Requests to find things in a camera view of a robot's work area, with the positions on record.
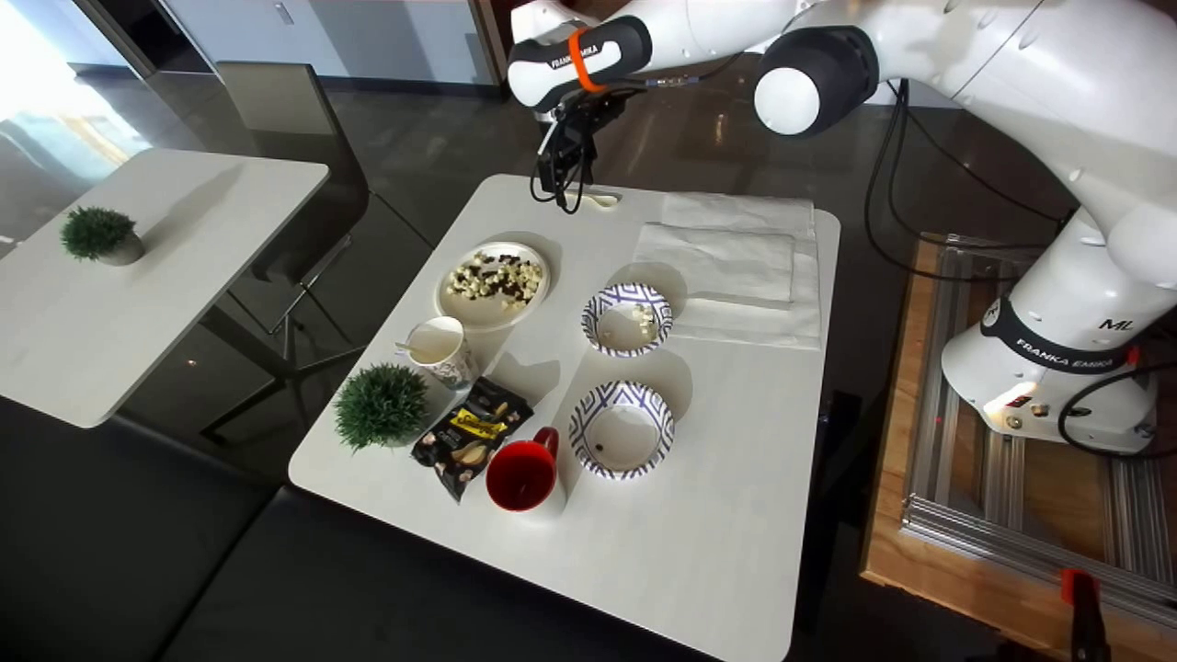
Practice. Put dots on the white plate with popcorn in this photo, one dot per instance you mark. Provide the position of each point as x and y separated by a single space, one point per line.
495 285

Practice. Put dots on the black chair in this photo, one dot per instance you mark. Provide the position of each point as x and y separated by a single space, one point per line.
316 196

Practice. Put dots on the large white paper towel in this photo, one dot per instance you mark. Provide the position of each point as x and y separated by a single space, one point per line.
753 324

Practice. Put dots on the blue patterned empty bowl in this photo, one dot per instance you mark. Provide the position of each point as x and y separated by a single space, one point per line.
622 427

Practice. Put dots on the small green potted plant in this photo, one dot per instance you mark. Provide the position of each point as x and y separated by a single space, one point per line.
382 405

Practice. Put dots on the white side table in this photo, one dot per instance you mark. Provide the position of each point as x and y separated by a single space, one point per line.
79 334

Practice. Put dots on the white ceramic cup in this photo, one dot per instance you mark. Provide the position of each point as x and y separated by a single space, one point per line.
441 344

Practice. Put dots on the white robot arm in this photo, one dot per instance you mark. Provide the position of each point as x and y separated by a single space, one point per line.
1087 85

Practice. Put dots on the black snack packet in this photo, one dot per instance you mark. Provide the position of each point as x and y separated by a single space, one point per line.
460 441

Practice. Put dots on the green plant on side table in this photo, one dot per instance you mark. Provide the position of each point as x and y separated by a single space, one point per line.
96 232

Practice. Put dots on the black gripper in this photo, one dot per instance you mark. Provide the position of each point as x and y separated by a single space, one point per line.
567 147

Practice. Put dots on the red clamp handle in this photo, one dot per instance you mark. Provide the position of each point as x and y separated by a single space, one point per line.
1087 617

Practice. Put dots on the blue patterned bowl with popcorn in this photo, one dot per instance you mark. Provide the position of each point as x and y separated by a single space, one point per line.
627 321

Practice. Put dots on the small folded paper towel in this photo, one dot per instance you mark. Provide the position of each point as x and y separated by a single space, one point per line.
725 262

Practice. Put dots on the metal rail base frame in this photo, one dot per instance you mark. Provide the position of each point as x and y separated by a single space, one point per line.
1008 502

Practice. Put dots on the red mug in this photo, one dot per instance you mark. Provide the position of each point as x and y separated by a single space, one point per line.
524 476

